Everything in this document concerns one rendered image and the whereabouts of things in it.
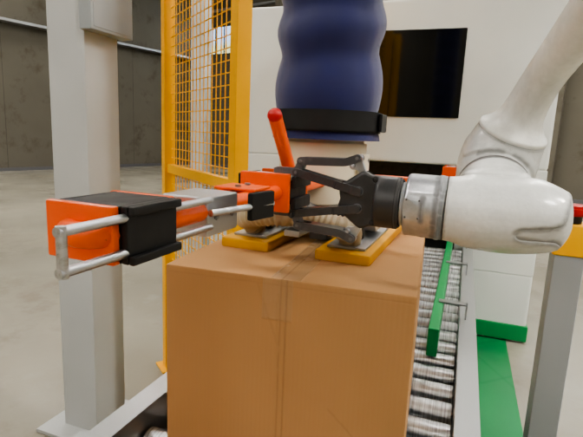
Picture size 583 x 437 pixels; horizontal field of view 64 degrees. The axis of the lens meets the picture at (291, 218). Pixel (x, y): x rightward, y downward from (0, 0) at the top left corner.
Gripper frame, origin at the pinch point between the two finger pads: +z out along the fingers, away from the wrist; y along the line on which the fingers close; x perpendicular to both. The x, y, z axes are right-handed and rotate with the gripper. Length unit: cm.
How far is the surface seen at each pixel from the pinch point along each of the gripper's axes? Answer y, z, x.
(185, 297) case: 18.4, 12.2, -5.5
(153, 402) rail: 49, 28, 7
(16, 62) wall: -129, 1005, 791
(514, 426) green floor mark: 107, -61, 133
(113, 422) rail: 49, 30, -2
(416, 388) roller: 54, -23, 48
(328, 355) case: 23.6, -12.1, -4.1
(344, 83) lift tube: -18.2, -6.0, 17.0
